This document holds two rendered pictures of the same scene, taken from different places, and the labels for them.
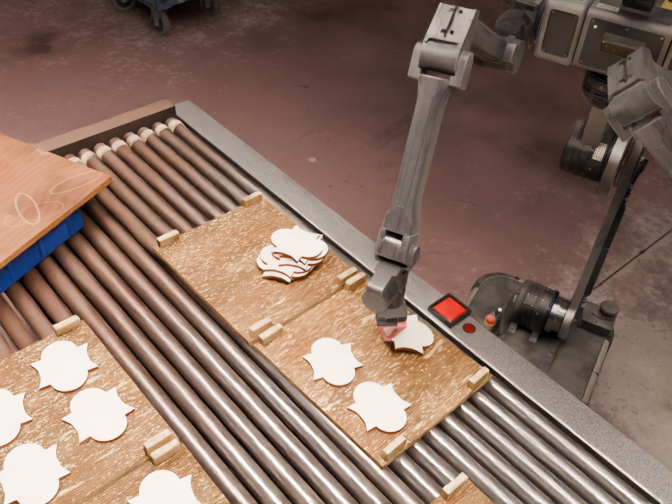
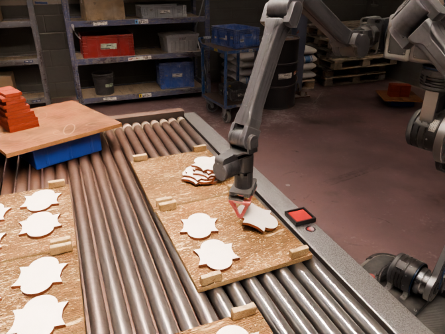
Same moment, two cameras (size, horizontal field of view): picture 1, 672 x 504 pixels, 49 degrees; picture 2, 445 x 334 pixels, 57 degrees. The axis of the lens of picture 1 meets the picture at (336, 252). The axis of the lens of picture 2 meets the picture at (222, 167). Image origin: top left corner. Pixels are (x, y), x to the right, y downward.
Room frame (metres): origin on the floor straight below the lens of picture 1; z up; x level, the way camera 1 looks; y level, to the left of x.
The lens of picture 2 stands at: (0.08, -0.48, 1.67)
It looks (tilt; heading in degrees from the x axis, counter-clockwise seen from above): 26 degrees down; 22
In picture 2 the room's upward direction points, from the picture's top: straight up
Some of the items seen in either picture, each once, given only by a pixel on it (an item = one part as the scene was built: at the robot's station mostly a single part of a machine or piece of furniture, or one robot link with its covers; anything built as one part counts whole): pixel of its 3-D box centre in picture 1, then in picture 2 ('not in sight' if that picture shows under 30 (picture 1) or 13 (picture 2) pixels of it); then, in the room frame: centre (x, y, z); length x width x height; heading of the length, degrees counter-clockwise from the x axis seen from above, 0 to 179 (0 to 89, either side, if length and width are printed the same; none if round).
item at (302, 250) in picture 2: (478, 378); (298, 252); (1.02, -0.33, 0.95); 0.06 x 0.02 x 0.03; 136
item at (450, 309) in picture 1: (449, 310); (300, 217); (1.25, -0.29, 0.92); 0.06 x 0.06 x 0.01; 44
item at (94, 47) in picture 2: not in sight; (106, 44); (4.65, 3.03, 0.78); 0.66 x 0.45 x 0.28; 134
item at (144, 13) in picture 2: not in sight; (161, 10); (5.14, 2.46, 1.16); 0.60 x 0.40 x 0.15; 136
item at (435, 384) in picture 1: (371, 362); (227, 232); (1.06, -0.10, 0.93); 0.41 x 0.35 x 0.02; 46
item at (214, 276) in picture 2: (393, 447); (210, 278); (0.83, -0.14, 0.95); 0.06 x 0.02 x 0.03; 136
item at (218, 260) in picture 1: (256, 263); (184, 176); (1.36, 0.20, 0.93); 0.41 x 0.35 x 0.02; 44
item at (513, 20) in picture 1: (512, 29); (365, 36); (1.69, -0.38, 1.45); 0.09 x 0.08 x 0.12; 64
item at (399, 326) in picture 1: (388, 322); (241, 203); (1.10, -0.13, 1.02); 0.07 x 0.07 x 0.09; 6
